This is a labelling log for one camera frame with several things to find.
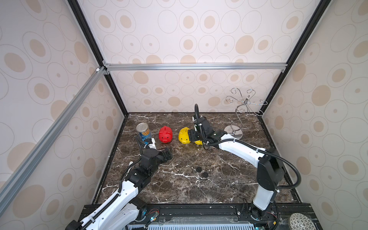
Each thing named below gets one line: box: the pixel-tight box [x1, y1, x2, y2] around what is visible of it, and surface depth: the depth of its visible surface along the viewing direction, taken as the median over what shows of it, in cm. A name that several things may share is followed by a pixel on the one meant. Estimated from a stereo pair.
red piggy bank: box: [158, 125, 173, 144], surface depth 99 cm
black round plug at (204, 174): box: [199, 171, 209, 178], surface depth 89 cm
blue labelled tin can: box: [136, 122, 152, 142], surface depth 99 cm
